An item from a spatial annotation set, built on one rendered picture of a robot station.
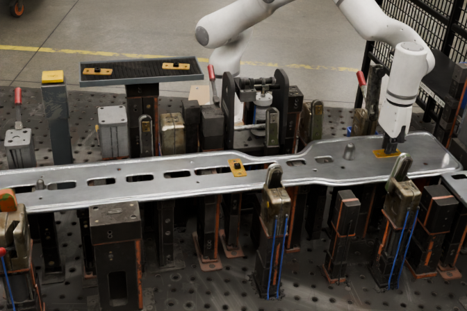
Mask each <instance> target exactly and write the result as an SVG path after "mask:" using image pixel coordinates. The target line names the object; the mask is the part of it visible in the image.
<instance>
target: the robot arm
mask: <svg viewBox="0 0 467 311"><path fill-rule="evenodd" d="M293 1H296V0H237V1H235V2H234V3H232V4H230V5H228V6H226V7H224V8H221V9H219V10H217V11H215V12H213V13H211V14H209V15H207V16H205V17H203V18H201V19H200V20H199V21H198V23H197V25H196V28H195V37H196V38H197V41H198V42H199V43H200V44H201V45H202V46H203V47H205V48H207V49H215V50H214V52H213V53H212V54H211V56H210V58H209V61H208V64H209V65H213V68H214V72H215V86H216V90H217V95H219V98H220V104H219V105H220V108H221V98H222V76H223V73H224V72H230V73H231V75H232V76H233V78H234V77H240V59H241V56H242V54H243V52H244V50H245V49H246V47H247V45H248V43H249V40H250V38H251V36H252V32H253V28H254V25H255V24H257V23H259V22H261V21H263V20H264V19H266V18H268V17H269V16H271V15H272V14H273V13H274V12H275V10H276V9H278V8H280V7H282V6H285V5H286V4H288V3H290V2H293ZM333 1H334V3H335V4H336V5H337V6H338V8H339V9H340V10H341V12H342V13H343V14H344V15H345V17H346V18H347V20H348V21H349V22H350V23H351V25H352V26H353V27H354V29H355V30H356V31H357V33H358V34H359V35H360V36H361V37H362V38H363V39H365V40H368V41H378V42H383V43H386V44H388V45H390V46H391V47H393V48H394V49H395V54H394V57H393V63H392V67H391V72H390V76H389V80H388V86H387V89H386V97H385V99H384V102H383V104H382V109H381V111H380V114H379V120H378V122H379V124H380V126H381V127H382V128H383V129H384V132H383V136H384V137H383V140H382V145H381V148H382V149H386V152H385V153H386V154H390V153H395V152H396V149H397V145H398V143H404V137H406V136H407V133H408V131H409V126H410V121H411V112H412V105H413V103H414V102H415V101H416V97H417V93H418V88H419V85H420V82H421V80H422V78H423V76H425V75H426V74H428V73H430V72H431V71H432V70H433V68H434V66H435V59H434V56H433V54H432V52H431V51H430V49H429V47H428V46H427V45H426V44H425V42H424V41H423V39H422V38H421V37H420V36H419V35H418V34H417V32H415V30H413V29H412V28H411V27H410V26H408V25H406V24H404V23H402V22H400V21H398V20H396V19H392V18H390V17H388V16H387V15H386V14H385V13H384V12H383V11H382V9H381V8H380V7H379V6H378V4H377V3H376V1H375V0H333ZM243 104H244V103H243V102H240V100H239V99H238V97H237V95H236V93H235V102H234V124H238V123H240V122H242V118H243ZM394 137H396V138H394Z"/></svg>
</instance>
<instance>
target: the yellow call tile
mask: <svg viewBox="0 0 467 311"><path fill-rule="evenodd" d="M60 82H63V70H58V71H45V72H42V83H60Z"/></svg>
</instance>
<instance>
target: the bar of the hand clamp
mask: <svg viewBox="0 0 467 311"><path fill-rule="evenodd" d="M383 68H384V66H383V65H381V64H375V65H370V69H369V75H368V86H367V93H366V105H365V109H366V110H367V111H368V116H367V119H369V115H370V106H373V110H374V111H375V113H374V115H372V117H373V118H375V119H377V113H378V107H379V97H380V91H381V85H382V77H384V76H385V74H386V70H385V69H383Z"/></svg>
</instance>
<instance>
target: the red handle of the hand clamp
mask: <svg viewBox="0 0 467 311"><path fill-rule="evenodd" d="M356 75H357V79H358V82H359V86H360V88H361V91H362V94H363V98H364V101H365V103H366V93H367V87H366V86H367V85H366V81H365V78H364V75H363V72H361V71H358V72H357V73H356ZM374 113H375V111H374V110H373V107H372V106H370V115H374Z"/></svg>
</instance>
